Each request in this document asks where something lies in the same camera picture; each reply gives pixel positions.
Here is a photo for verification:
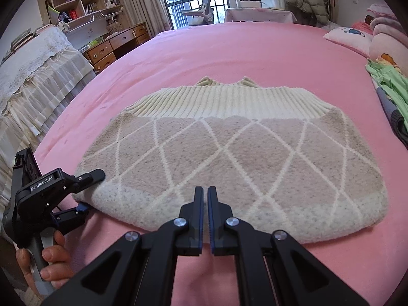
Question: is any person's left hand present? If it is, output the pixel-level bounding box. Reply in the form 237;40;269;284
15;231;74;294

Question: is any grey office chair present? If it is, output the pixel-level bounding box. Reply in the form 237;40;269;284
181;0;218;26

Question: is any pink bed blanket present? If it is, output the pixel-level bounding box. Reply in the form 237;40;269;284
32;22;408;306

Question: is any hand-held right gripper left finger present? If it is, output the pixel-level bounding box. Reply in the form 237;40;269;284
41;186;205;306

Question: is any floral cloth covered table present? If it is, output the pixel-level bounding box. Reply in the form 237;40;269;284
225;6;297;24

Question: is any pink plush bedding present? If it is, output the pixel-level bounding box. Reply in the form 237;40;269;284
352;3;408;77

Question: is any beige curtain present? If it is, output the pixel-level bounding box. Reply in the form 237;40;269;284
116;0;173;39

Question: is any dark grey garment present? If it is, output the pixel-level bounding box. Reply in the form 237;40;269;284
376;86;408;150

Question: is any wooden wall bookshelf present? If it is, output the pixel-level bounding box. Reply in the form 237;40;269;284
36;0;125;32

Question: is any white lace furniture cover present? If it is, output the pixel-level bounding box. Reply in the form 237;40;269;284
0;25;96;230

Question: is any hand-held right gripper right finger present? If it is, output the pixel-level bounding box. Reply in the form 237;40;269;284
207;186;370;306

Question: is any green garment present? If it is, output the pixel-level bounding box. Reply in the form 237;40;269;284
365;59;408;118

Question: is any diamond-pattern knit sweater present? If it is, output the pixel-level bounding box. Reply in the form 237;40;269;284
72;76;389;244

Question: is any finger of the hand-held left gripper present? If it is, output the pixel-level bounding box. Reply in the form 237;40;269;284
75;169;106;193
53;202;91;235

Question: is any wooden drawer desk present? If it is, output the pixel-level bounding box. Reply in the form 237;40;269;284
83;22;150;72

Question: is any pink printed pillow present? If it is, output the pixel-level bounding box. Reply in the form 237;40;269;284
323;26;373;58

